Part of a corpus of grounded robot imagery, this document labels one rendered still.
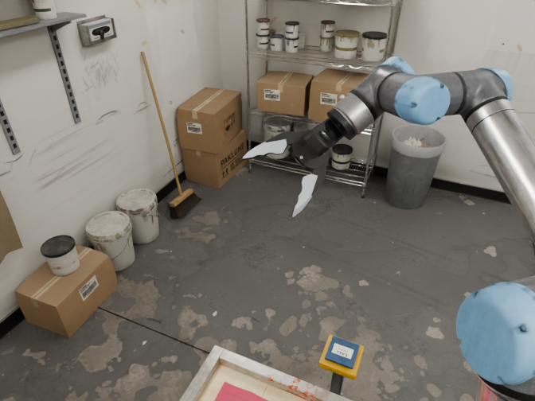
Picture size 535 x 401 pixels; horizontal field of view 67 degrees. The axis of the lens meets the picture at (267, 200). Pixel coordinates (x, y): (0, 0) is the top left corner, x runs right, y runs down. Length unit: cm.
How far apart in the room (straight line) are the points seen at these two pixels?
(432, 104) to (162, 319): 248
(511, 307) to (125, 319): 267
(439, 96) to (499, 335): 37
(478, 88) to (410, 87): 13
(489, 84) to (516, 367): 46
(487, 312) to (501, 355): 5
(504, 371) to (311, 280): 257
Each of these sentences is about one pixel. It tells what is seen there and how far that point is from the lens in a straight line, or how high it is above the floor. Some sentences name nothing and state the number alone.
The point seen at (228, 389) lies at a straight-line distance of 147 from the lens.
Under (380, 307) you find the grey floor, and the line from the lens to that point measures 302.
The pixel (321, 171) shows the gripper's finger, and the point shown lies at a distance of 79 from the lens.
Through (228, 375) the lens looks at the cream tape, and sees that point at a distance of 149.
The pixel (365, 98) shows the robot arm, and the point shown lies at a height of 194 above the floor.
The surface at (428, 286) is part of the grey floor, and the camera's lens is 326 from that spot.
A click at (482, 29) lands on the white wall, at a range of 387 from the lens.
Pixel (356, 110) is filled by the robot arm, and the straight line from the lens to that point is 80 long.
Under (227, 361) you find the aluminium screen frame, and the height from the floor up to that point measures 99.
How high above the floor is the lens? 221
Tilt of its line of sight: 35 degrees down
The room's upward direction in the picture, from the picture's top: straight up
